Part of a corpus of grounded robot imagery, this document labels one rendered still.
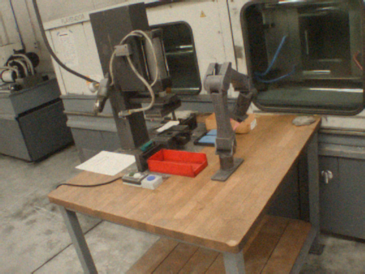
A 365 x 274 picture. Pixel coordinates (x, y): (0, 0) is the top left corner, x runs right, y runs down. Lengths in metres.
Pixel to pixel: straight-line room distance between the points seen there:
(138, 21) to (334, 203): 1.56
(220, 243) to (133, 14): 1.11
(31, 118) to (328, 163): 3.64
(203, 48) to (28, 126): 2.96
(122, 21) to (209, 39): 0.73
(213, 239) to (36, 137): 3.86
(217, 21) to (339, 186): 1.24
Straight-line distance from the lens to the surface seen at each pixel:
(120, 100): 1.92
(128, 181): 1.61
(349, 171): 2.22
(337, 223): 2.44
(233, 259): 1.24
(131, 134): 1.96
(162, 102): 1.77
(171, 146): 1.80
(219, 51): 2.29
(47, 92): 4.89
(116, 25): 1.80
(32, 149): 4.83
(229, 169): 1.54
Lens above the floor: 1.63
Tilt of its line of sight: 20 degrees down
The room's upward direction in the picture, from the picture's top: 11 degrees counter-clockwise
